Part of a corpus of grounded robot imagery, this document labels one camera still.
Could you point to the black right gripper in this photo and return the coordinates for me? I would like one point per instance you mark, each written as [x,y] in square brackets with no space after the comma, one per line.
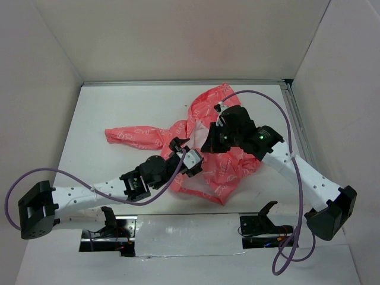
[211,144]

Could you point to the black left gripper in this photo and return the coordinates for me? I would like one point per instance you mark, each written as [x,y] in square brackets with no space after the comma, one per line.
[175,145]

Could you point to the pink hooded jacket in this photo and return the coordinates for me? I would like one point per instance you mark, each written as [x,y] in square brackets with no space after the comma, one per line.
[221,173]

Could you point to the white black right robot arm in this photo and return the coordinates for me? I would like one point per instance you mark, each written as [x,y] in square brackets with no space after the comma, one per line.
[332,204]

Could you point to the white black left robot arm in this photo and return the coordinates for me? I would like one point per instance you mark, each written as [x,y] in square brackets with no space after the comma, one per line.
[45,206]

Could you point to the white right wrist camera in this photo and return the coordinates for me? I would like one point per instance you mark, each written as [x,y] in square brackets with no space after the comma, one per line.
[220,108]

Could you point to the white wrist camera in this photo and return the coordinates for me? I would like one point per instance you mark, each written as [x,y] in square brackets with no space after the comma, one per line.
[192,159]
[220,108]

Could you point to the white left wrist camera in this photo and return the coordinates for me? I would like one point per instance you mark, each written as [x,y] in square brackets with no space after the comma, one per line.
[192,159]

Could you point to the aluminium frame rail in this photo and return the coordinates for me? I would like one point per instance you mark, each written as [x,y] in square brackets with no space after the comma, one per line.
[160,103]

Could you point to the silver base rail with tape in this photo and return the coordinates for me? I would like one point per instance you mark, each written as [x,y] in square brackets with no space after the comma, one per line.
[201,235]

